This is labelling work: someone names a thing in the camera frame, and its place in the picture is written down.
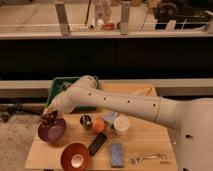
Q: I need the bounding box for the dark purple grapes bunch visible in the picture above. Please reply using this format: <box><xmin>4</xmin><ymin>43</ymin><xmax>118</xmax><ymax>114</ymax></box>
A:
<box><xmin>41</xmin><ymin>113</ymin><xmax>58</xmax><ymax>125</ymax></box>

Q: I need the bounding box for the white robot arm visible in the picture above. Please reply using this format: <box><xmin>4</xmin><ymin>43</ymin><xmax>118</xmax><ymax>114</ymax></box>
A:
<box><xmin>46</xmin><ymin>75</ymin><xmax>213</xmax><ymax>171</ymax></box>

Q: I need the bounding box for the purple bowl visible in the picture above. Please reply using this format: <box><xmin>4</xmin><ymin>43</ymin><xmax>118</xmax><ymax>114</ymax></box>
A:
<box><xmin>38</xmin><ymin>118</ymin><xmax>66</xmax><ymax>143</ymax></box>

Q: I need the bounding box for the red bowl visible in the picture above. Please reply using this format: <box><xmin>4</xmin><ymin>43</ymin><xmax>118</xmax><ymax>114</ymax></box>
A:
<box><xmin>60</xmin><ymin>143</ymin><xmax>89</xmax><ymax>171</ymax></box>

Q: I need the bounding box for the green plastic bin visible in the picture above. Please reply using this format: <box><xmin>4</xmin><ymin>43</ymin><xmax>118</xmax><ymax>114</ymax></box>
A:
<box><xmin>46</xmin><ymin>76</ymin><xmax>99</xmax><ymax>111</ymax></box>

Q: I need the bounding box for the orange fruit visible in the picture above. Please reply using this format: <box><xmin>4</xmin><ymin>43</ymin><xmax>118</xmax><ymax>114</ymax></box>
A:
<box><xmin>92</xmin><ymin>118</ymin><xmax>105</xmax><ymax>133</ymax></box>

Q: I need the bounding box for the black remote control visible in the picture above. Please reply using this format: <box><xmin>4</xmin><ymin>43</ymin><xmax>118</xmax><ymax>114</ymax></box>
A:
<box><xmin>88</xmin><ymin>133</ymin><xmax>107</xmax><ymax>156</ymax></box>

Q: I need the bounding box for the crumpled clear plastic bag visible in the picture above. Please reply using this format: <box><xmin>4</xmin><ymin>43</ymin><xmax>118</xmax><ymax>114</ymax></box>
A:
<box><xmin>101</xmin><ymin>111</ymin><xmax>118</xmax><ymax>125</ymax></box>

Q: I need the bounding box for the wooden table board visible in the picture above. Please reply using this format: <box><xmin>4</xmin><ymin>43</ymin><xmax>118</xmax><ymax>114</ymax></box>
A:
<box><xmin>24</xmin><ymin>82</ymin><xmax>179</xmax><ymax>171</ymax></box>

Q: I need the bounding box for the white paper cup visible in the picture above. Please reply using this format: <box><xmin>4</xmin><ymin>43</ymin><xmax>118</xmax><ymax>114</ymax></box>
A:
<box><xmin>113</xmin><ymin>116</ymin><xmax>131</xmax><ymax>135</ymax></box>

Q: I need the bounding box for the blue sponge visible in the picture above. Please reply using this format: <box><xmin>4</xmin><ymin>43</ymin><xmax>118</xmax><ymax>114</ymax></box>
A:
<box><xmin>109</xmin><ymin>143</ymin><xmax>124</xmax><ymax>168</ymax></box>

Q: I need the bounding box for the white bottle on shelf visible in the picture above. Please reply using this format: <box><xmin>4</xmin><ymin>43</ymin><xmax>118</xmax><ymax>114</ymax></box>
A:
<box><xmin>96</xmin><ymin>19</ymin><xmax>104</xmax><ymax>30</ymax></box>

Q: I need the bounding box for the red object on shelf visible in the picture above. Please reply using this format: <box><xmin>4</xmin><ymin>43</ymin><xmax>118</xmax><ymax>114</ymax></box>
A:
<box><xmin>102</xmin><ymin>23</ymin><xmax>115</xmax><ymax>30</ymax></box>

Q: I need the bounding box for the silver fork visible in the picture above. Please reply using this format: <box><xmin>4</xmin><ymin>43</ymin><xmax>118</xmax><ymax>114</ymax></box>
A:
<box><xmin>130</xmin><ymin>154</ymin><xmax>167</xmax><ymax>164</ymax></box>

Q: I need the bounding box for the left metal post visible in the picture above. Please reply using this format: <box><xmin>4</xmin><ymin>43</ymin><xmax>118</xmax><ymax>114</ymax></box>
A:
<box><xmin>55</xmin><ymin>1</ymin><xmax>70</xmax><ymax>36</ymax></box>

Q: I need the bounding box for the metal post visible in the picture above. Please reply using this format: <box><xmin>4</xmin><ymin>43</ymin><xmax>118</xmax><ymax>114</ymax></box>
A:
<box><xmin>55</xmin><ymin>1</ymin><xmax>70</xmax><ymax>36</ymax></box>
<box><xmin>120</xmin><ymin>1</ymin><xmax>130</xmax><ymax>35</ymax></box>

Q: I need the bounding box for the right metal post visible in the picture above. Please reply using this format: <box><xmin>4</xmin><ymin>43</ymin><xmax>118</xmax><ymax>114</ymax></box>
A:
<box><xmin>120</xmin><ymin>1</ymin><xmax>130</xmax><ymax>35</ymax></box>

